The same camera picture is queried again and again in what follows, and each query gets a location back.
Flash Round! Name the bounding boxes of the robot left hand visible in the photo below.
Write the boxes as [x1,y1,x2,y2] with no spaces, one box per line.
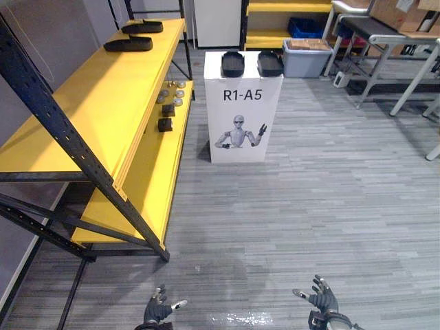
[143,284,188,323]

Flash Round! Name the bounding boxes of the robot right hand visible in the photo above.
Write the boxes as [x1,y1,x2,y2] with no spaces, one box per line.
[292,274,340,314]

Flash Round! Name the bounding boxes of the yellow shelf rack background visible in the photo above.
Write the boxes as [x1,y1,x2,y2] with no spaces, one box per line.
[240,0,333,52]

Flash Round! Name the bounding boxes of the grey plastic storage bin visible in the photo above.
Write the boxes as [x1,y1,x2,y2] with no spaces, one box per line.
[282,38,333,78]

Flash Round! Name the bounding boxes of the black plastic housing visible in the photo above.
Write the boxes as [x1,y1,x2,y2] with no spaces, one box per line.
[256,51,285,77]
[120,19,164,34]
[220,50,245,78]
[103,35,154,53]

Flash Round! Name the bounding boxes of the blue plastic crate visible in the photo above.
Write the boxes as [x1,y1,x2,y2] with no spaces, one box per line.
[287,16,326,39]

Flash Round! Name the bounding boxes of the cardboard box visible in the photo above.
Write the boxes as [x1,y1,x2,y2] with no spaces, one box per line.
[369,0,440,39]

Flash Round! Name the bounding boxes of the white panel board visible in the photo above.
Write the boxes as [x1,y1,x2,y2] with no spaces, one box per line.
[193,0,243,49]

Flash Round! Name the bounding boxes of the yellow shelf rack black frame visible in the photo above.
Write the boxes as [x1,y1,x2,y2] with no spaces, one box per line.
[0,0,196,330]

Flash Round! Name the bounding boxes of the white pedestal box R1-A5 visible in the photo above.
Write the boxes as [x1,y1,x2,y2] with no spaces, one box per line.
[203,50,285,165]

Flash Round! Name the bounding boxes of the white table frame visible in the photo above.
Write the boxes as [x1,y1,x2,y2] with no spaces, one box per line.
[389,36,440,162]

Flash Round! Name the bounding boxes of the conveyor table grey frame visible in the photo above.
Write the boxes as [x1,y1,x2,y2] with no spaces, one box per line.
[322,0,440,110]

